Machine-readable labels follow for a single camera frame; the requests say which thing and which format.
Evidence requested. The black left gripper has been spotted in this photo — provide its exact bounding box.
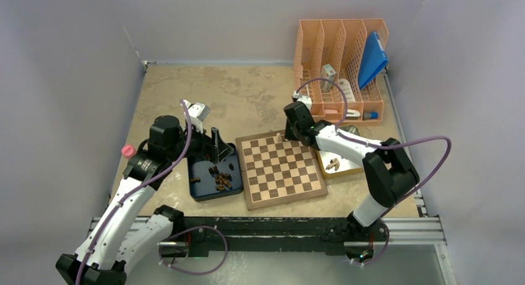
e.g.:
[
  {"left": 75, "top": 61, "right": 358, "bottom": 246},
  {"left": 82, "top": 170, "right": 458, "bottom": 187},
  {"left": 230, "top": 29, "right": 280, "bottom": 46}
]
[{"left": 167, "top": 119, "right": 232, "bottom": 163}]

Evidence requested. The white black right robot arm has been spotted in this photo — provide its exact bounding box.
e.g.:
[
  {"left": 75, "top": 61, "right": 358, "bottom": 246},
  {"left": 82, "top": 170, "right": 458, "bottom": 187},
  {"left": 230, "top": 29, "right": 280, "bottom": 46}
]
[{"left": 284, "top": 101, "right": 420, "bottom": 240}]

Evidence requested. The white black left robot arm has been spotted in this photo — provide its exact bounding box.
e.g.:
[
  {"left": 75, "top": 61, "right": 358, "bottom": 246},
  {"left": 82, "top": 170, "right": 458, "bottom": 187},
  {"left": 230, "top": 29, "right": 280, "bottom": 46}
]
[{"left": 56, "top": 115, "right": 235, "bottom": 284}]

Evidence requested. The dark chess pieces pile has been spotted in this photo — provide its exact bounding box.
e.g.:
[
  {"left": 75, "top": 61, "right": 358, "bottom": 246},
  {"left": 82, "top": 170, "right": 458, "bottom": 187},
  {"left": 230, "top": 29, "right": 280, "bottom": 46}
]
[{"left": 208, "top": 166, "right": 233, "bottom": 191}]

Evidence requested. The wooden chess board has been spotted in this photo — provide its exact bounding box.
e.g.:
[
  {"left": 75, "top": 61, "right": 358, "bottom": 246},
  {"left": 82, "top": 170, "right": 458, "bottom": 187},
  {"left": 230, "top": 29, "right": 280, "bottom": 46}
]
[{"left": 235, "top": 129, "right": 328, "bottom": 211}]

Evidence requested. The light chess pieces pile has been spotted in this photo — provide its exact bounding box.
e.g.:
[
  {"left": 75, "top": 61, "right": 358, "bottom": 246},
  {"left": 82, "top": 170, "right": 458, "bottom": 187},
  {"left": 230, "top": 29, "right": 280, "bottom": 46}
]
[{"left": 325, "top": 158, "right": 340, "bottom": 171}]

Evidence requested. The dark blue plastic tray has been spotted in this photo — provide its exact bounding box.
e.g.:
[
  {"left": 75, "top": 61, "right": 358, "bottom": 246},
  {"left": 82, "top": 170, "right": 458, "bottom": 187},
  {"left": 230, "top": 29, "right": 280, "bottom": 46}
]
[{"left": 188, "top": 143, "right": 243, "bottom": 202}]

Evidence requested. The pink capped bottle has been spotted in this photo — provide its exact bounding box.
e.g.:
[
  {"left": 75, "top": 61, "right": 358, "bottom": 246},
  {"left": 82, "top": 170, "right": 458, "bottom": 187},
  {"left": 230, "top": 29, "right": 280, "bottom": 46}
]
[{"left": 121, "top": 145, "right": 136, "bottom": 159}]

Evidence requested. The yellow rimmed metal tray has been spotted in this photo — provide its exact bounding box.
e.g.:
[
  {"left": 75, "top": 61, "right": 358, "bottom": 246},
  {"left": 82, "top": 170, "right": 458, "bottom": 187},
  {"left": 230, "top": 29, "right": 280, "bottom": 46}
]
[{"left": 316, "top": 151, "right": 363, "bottom": 179}]

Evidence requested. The white green small box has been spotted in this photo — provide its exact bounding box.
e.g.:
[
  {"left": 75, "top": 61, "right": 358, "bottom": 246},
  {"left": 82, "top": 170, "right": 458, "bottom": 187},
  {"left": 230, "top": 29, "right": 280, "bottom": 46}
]
[{"left": 319, "top": 64, "right": 337, "bottom": 92}]

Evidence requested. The white stapler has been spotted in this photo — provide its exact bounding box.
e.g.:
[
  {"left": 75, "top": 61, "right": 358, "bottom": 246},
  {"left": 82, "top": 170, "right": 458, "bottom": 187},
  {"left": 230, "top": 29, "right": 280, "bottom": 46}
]
[{"left": 345, "top": 109, "right": 362, "bottom": 120}]

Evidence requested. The white labelled bottle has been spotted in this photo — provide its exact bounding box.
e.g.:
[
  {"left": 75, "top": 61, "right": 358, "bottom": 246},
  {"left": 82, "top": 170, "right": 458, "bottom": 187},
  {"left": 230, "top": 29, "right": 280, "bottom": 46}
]
[{"left": 338, "top": 78, "right": 356, "bottom": 103}]

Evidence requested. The orange plastic file organizer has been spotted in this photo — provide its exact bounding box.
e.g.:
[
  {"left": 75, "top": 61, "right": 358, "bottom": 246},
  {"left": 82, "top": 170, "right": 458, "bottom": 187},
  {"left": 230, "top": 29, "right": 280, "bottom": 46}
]
[{"left": 293, "top": 19, "right": 389, "bottom": 125}]

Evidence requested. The blue grey small cylinder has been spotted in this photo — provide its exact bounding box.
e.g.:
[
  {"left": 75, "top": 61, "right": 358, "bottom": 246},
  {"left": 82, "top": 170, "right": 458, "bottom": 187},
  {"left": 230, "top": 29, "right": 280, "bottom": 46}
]
[{"left": 362, "top": 112, "right": 378, "bottom": 120}]

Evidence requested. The blue folder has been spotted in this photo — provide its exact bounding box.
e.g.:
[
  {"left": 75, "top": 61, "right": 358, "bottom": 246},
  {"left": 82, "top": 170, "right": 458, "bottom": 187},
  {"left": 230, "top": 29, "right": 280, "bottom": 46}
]
[{"left": 358, "top": 31, "right": 389, "bottom": 89}]

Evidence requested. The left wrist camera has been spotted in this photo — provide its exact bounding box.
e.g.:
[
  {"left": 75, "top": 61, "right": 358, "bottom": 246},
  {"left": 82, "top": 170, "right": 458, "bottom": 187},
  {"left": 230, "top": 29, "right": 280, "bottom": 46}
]
[{"left": 182, "top": 100, "right": 210, "bottom": 134}]

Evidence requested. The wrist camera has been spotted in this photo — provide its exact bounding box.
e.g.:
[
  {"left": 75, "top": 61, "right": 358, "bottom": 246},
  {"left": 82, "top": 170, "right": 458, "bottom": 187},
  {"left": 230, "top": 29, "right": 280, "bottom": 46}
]
[
  {"left": 182, "top": 100, "right": 210, "bottom": 134},
  {"left": 292, "top": 91, "right": 313, "bottom": 110}
]

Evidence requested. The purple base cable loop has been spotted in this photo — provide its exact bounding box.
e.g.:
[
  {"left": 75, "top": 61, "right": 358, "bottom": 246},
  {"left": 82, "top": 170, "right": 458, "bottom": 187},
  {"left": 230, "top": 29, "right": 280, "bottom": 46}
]
[{"left": 157, "top": 226, "right": 228, "bottom": 276}]

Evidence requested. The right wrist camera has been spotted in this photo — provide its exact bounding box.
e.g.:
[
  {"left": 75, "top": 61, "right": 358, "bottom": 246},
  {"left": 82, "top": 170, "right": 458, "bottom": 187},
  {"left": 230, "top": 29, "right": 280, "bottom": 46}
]
[{"left": 292, "top": 91, "right": 313, "bottom": 110}]

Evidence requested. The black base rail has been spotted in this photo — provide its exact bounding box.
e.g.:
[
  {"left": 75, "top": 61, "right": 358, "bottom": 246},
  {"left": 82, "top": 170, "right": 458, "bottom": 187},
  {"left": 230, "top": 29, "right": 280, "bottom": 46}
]
[{"left": 168, "top": 215, "right": 388, "bottom": 260}]

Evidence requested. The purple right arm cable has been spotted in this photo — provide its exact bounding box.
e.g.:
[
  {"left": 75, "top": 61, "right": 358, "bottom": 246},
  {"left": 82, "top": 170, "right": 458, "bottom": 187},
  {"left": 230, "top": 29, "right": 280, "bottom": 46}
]
[{"left": 295, "top": 77, "right": 453, "bottom": 218}]

